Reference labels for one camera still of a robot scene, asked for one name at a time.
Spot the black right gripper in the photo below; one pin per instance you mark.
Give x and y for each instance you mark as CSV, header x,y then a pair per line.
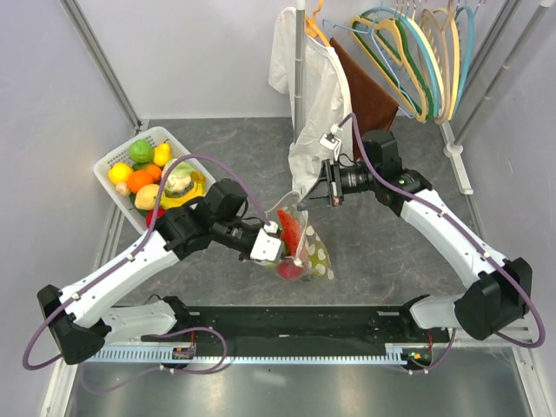
x,y
325,195

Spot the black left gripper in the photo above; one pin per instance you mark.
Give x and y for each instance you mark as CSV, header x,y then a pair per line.
x,y
258,227

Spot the watermelon slice toy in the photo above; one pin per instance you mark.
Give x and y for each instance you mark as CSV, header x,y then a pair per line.
x,y
290,231

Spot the clear spotted zip top bag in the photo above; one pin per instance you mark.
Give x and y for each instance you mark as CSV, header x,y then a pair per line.
x,y
308,234

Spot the red apple toy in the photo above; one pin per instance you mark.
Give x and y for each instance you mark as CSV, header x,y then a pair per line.
x,y
289,271

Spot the yellow bell pepper toy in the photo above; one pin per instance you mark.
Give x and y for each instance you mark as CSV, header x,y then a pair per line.
x,y
318,261

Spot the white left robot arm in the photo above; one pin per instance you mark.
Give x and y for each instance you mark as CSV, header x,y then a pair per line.
x,y
83,317

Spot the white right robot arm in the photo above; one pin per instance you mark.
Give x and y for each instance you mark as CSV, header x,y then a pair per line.
x,y
497,289

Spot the grey metal rack pole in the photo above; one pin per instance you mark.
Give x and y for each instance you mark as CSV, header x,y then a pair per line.
x,y
300,14

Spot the yellow banana toy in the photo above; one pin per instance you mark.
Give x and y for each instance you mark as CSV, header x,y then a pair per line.
x,y
196,190

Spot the red tomato toy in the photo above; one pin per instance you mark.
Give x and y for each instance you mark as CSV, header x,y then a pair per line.
x,y
150,218

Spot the white garment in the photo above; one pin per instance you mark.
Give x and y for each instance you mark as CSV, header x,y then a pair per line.
x,y
326,97

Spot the brown towel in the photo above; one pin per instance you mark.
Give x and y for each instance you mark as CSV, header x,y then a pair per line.
x,y
374,107

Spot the yellow pear toy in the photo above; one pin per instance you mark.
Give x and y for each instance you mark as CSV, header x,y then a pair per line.
x,y
162,154

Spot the orange toy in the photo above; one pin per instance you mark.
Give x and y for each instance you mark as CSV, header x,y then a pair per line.
x,y
138,179

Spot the small garlic bulb toy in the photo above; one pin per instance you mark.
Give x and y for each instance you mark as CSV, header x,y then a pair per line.
x,y
122,188

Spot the white plastic fruit basket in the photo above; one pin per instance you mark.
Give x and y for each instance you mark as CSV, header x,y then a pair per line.
x,y
136,206

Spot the green tomato toy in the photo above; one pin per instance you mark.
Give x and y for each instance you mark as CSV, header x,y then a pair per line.
x,y
141,151

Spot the yellow lemon toy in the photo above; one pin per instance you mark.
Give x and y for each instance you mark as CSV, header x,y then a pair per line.
x,y
120,172

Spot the grey diagonal rack pole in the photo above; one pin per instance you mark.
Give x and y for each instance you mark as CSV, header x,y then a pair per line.
x,y
505,29

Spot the orange clothes hanger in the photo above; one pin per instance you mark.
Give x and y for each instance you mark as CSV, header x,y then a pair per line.
x,y
312,28

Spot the yellow clothes hanger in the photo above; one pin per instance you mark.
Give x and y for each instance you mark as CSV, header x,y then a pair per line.
x,y
385,41

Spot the green clothes hanger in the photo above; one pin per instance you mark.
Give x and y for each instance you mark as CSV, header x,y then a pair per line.
x,y
412,56

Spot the blue clothes hanger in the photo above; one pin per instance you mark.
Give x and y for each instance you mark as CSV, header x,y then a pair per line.
x,y
428,52

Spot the beige clothes hanger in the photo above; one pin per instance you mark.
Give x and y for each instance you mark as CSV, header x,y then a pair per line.
x,y
440,29

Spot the teal clothes hanger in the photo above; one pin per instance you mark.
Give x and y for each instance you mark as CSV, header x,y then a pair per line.
x,y
464,14

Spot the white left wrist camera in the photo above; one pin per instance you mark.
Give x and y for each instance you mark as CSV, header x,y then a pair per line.
x,y
268,246

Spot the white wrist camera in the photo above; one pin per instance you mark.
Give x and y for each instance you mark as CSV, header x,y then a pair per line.
x,y
332,142
268,246

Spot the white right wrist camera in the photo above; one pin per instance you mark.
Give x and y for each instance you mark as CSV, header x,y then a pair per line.
x,y
332,142

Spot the light blue cable duct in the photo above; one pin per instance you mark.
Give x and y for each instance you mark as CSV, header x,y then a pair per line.
x,y
170,355

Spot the light blue wire hanger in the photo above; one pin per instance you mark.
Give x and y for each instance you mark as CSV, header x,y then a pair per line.
x,y
365,29

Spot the aluminium frame rail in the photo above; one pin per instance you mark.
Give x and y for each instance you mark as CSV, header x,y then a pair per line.
x,y
92,44

